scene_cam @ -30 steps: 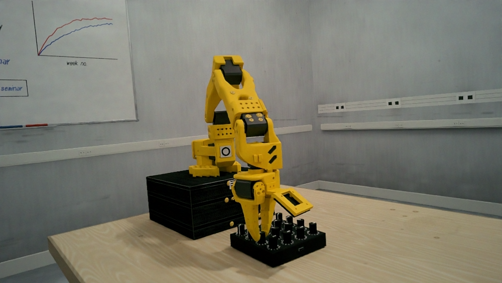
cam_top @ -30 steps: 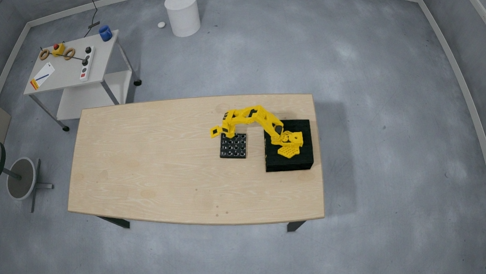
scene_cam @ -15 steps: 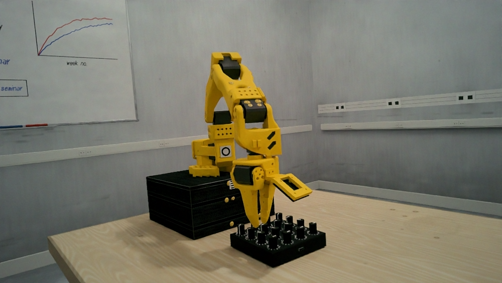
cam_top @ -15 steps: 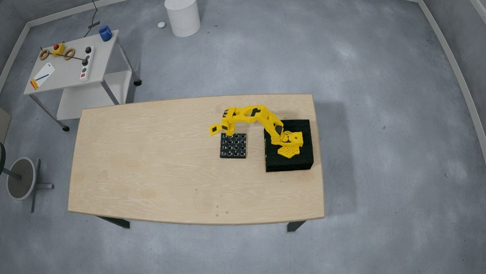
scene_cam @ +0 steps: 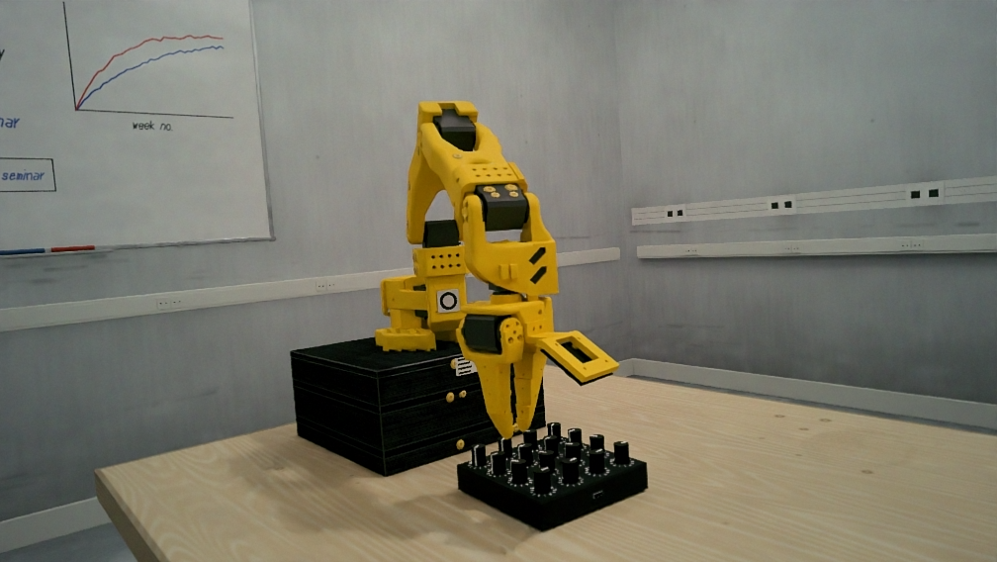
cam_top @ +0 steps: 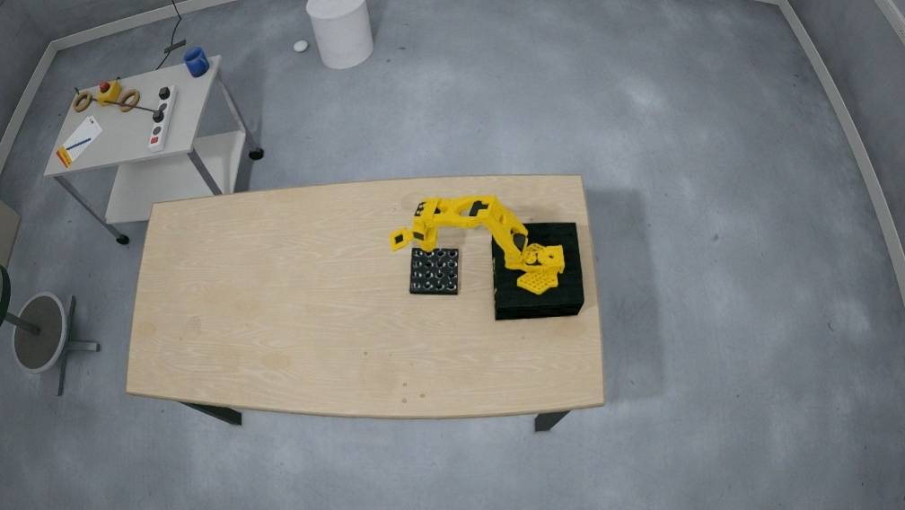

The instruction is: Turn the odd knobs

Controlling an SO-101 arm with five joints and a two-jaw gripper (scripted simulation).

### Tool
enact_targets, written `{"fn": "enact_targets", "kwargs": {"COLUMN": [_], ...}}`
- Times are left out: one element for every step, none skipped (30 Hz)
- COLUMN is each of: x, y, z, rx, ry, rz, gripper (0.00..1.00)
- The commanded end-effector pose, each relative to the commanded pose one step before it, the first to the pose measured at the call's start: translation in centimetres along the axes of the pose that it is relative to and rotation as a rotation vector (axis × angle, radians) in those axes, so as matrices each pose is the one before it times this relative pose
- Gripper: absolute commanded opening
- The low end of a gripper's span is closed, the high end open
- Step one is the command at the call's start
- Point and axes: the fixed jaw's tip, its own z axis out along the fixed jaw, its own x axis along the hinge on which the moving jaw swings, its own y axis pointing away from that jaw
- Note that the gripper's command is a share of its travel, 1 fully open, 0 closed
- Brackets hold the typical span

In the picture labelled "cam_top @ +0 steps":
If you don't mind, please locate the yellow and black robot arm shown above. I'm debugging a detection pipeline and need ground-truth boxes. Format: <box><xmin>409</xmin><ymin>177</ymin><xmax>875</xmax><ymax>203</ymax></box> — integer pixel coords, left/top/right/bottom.
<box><xmin>411</xmin><ymin>195</ymin><xmax>562</xmax><ymax>295</ymax></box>

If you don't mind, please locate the black control panel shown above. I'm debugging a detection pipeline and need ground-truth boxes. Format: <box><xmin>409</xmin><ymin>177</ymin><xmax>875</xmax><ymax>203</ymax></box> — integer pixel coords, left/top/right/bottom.
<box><xmin>409</xmin><ymin>248</ymin><xmax>459</xmax><ymax>295</ymax></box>

